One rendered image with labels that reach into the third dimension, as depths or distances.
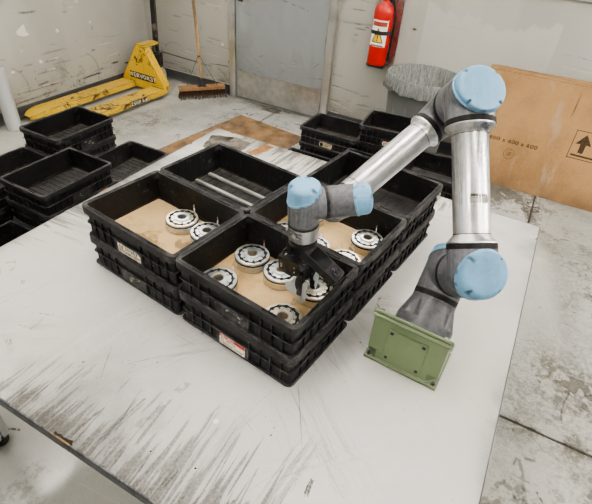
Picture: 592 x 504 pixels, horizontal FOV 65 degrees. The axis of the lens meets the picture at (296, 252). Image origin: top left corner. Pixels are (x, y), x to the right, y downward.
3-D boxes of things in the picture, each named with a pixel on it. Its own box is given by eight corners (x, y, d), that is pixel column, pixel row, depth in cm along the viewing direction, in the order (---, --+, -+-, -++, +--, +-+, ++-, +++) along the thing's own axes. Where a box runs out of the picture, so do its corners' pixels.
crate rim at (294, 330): (360, 273, 126) (361, 267, 125) (295, 339, 107) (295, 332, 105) (247, 218, 144) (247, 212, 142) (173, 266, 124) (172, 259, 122)
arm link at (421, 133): (439, 90, 130) (306, 201, 125) (457, 74, 119) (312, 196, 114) (464, 123, 131) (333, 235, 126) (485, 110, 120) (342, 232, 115)
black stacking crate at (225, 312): (354, 299, 132) (360, 268, 125) (292, 365, 113) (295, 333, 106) (247, 244, 149) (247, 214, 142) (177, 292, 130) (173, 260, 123)
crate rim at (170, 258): (247, 218, 144) (247, 212, 142) (173, 266, 124) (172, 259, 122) (158, 175, 161) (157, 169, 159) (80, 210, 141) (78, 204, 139)
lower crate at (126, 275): (246, 269, 156) (246, 241, 149) (179, 320, 136) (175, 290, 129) (164, 224, 173) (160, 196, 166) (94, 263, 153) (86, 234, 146)
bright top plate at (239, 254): (276, 254, 139) (276, 252, 138) (254, 271, 132) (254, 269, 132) (250, 241, 143) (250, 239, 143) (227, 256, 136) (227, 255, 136)
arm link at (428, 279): (446, 302, 130) (465, 258, 131) (469, 307, 117) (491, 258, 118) (408, 284, 129) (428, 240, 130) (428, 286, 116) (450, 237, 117)
